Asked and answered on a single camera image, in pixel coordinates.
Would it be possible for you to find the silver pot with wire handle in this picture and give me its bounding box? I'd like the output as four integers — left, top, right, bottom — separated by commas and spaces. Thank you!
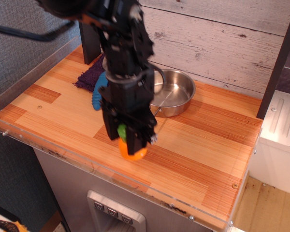
150, 69, 196, 117

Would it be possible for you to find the black braided cable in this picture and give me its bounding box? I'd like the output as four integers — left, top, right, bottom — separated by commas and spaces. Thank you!
0, 20, 75, 42

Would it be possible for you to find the blue handled metal spoon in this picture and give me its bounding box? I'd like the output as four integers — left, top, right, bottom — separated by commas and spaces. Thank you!
92, 72, 108, 111

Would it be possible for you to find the dark right frame post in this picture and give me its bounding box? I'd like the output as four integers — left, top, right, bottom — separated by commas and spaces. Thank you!
257, 23, 290, 119

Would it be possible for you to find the orange bottle with green cap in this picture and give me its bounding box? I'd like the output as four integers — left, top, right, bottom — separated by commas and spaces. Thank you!
117, 124, 147, 161

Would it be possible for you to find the purple folded cloth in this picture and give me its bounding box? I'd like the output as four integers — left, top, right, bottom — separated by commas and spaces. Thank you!
73, 54, 105, 92

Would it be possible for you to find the grey toy fridge cabinet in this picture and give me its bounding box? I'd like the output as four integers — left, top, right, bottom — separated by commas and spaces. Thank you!
33, 147, 223, 232

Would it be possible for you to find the silver dispenser panel with buttons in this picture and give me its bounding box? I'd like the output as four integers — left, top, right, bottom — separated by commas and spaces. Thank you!
87, 190, 146, 232

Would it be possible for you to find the white toy sink unit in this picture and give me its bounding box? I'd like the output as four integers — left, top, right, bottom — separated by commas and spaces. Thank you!
248, 91, 290, 193

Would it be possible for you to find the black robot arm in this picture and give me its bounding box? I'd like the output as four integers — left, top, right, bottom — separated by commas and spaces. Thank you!
38, 0, 157, 156

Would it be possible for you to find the dark left frame post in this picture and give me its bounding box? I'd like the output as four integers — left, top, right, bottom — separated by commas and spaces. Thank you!
79, 22, 102, 64

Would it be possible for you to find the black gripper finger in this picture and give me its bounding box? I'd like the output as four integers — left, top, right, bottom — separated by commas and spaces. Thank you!
126, 126, 150, 155
102, 107, 119, 140

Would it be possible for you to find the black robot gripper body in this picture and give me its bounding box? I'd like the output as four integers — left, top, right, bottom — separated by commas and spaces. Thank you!
99, 69, 157, 143

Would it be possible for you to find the orange object bottom left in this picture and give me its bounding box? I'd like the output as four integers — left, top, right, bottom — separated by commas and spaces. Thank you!
15, 221, 28, 232

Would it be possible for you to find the clear acrylic table guard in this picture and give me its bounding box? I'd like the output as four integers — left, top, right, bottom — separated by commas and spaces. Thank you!
0, 35, 272, 230

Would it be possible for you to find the dark frame post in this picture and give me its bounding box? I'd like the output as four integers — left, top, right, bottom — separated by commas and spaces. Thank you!
257, 23, 290, 119
79, 22, 102, 64

